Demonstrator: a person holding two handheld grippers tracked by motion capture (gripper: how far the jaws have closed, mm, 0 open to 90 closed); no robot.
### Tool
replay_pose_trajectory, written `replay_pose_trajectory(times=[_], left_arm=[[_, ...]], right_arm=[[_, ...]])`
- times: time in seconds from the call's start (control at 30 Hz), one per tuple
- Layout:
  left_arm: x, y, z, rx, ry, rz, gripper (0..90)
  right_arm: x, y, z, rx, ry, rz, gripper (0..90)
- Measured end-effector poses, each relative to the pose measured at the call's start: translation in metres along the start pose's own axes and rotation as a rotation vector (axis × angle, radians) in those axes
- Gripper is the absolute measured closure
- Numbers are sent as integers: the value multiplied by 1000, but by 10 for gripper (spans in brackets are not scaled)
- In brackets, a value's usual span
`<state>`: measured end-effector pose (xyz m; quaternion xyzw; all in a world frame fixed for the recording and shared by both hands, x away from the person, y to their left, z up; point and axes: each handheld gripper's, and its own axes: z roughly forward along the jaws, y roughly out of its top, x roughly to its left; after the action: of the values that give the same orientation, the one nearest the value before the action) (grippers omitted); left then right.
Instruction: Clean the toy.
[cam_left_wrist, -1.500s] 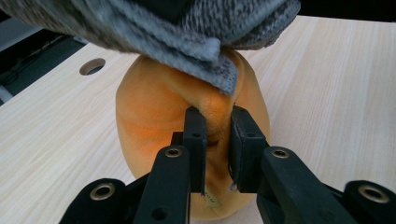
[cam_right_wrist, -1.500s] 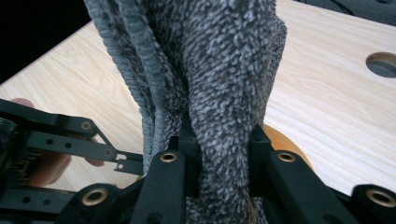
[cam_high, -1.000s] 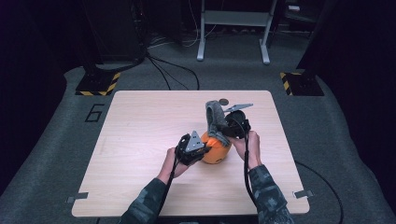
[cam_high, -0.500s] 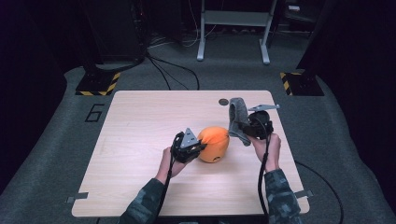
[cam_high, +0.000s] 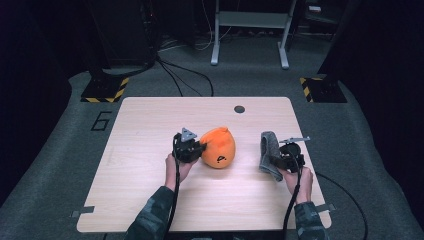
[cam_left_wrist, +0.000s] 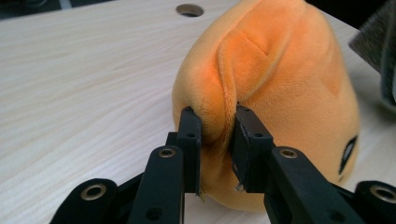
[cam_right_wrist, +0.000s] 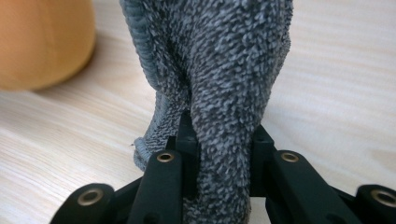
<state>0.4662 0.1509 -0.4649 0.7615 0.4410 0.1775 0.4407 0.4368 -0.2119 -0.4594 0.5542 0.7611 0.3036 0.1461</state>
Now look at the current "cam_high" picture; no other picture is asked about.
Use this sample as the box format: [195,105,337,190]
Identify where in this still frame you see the black floor cables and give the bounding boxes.
[155,56,215,98]

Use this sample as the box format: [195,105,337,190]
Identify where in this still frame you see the black yellow striped stand base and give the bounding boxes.
[299,77,348,104]
[80,76,130,104]

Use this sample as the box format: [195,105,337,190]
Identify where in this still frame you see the white metal table frame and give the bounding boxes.
[210,0,298,70]

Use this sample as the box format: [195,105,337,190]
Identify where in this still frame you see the person's left hand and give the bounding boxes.
[164,153,198,192]

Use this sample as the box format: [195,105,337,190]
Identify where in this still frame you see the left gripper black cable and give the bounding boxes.
[164,134,182,240]

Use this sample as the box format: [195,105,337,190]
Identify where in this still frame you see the white floor cables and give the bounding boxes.
[159,0,234,53]

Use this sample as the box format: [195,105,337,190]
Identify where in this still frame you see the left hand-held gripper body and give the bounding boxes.
[172,127,201,164]

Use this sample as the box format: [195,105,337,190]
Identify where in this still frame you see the grey cloth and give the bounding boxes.
[259,130,284,183]

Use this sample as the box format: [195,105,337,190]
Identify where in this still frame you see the person's right hand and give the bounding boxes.
[282,165,314,205]

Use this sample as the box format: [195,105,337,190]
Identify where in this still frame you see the dark curtain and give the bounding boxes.
[316,0,424,221]
[0,0,91,205]

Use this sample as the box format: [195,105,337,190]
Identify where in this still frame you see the orange plush toy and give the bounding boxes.
[199,125,237,169]

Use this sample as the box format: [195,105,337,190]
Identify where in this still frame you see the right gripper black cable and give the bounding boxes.
[282,149,369,240]

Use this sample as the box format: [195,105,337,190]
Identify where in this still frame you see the black cabinet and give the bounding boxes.
[88,0,158,69]

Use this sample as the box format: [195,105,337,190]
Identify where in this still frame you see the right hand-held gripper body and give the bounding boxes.
[278,135,311,174]

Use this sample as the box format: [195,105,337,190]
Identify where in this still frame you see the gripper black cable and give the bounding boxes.
[282,149,369,240]
[164,134,182,240]

